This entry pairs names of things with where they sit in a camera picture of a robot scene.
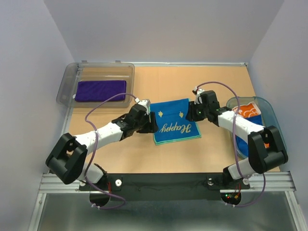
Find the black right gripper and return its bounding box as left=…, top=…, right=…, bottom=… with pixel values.
left=185, top=100, right=209, bottom=121

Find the yellow towel teal trim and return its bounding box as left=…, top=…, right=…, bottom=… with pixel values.
left=150, top=98, right=201, bottom=145

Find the blue towel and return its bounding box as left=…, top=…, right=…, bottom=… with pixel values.
left=236, top=115, right=263, bottom=159

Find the purple towel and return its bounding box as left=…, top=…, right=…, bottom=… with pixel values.
left=75, top=80, right=127, bottom=102

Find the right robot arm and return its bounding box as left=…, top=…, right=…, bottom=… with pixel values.
left=186, top=88, right=288, bottom=188

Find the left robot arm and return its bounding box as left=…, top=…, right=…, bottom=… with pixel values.
left=45, top=100, right=158, bottom=190

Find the orange white patterned towel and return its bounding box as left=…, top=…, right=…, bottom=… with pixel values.
left=232, top=102, right=270, bottom=149

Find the teal plastic bin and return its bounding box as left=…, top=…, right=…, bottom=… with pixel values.
left=226, top=96, right=286, bottom=148

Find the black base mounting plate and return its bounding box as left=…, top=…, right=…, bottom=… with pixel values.
left=78, top=172, right=251, bottom=209

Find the smoky clear plastic bin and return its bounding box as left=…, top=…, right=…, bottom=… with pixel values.
left=56, top=62, right=135, bottom=109

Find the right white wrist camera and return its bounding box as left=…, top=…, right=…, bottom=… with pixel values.
left=192, top=87, right=204, bottom=104

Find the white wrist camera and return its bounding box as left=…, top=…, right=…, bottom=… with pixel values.
left=134, top=97, right=151, bottom=110
left=192, top=87, right=204, bottom=104

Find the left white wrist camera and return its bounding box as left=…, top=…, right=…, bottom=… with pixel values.
left=134, top=97, right=151, bottom=110

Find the aluminium frame rail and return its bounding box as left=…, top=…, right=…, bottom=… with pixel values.
left=39, top=63, right=307, bottom=231

